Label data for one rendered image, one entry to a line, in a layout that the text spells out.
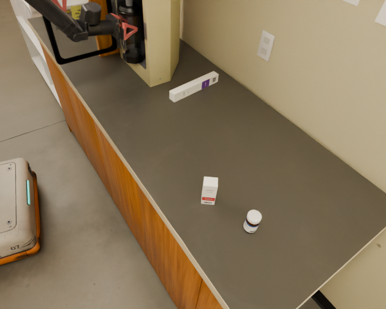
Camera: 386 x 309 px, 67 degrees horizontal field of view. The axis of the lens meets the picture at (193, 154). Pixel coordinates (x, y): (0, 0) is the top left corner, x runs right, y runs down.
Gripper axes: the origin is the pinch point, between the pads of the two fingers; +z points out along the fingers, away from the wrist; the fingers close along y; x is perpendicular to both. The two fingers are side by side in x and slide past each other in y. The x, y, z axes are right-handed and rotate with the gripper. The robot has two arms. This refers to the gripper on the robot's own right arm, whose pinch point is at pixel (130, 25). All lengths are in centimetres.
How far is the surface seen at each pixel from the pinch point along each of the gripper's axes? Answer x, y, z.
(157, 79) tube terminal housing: 19.9, -14.5, 6.6
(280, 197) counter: 24, -92, 8
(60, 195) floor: 123, 28, -38
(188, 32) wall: 13, 17, 46
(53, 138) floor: 120, 87, -24
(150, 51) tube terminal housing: 5.6, -14.6, 1.7
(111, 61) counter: 23.7, 16.4, -1.9
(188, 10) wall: 1.8, 17.6, 44.6
